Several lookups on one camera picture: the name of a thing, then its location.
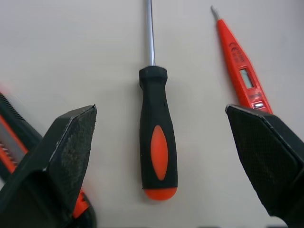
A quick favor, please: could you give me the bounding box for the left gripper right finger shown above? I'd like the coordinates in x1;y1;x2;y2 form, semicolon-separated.
225;104;304;228

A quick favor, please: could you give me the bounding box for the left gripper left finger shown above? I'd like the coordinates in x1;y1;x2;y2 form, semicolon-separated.
0;104;97;228

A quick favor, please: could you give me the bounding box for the black and orange utility knife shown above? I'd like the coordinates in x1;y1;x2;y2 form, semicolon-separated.
0;91;97;228

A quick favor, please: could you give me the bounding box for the red voltage tester pen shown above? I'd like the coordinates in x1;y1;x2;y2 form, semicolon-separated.
209;5;274;115

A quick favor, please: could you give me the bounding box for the black and orange screwdriver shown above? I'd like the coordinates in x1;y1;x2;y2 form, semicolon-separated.
138;0;179;200

